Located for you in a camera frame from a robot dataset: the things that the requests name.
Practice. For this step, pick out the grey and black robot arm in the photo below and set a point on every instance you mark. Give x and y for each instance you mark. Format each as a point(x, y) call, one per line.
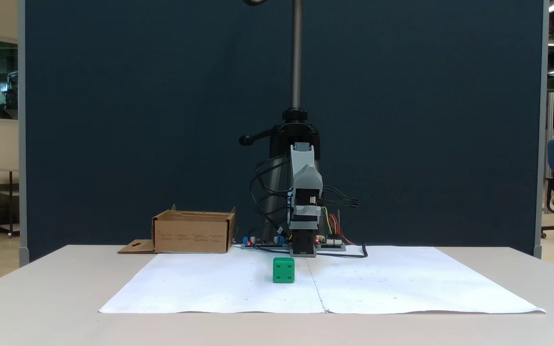
point(308, 180)

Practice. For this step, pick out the white paper sheet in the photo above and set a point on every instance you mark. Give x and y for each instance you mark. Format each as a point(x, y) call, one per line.
point(426, 283)
point(209, 288)

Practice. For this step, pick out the dark metal cart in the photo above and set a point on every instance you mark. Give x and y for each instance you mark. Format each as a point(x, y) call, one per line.
point(7, 171)

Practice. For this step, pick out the dark blue partition panel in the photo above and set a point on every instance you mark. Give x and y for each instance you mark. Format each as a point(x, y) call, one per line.
point(113, 120)

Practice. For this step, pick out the brown cardboard box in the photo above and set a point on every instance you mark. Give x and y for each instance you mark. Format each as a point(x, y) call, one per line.
point(190, 235)

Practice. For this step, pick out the black camera stand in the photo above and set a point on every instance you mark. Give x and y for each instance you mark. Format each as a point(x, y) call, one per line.
point(296, 57)

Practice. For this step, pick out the blue circuit board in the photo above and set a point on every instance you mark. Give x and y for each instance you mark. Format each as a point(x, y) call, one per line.
point(262, 241)

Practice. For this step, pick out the framed wall window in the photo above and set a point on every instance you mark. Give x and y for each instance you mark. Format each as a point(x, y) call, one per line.
point(5, 77)

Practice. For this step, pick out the green dice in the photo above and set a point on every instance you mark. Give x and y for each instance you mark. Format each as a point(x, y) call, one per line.
point(283, 270)

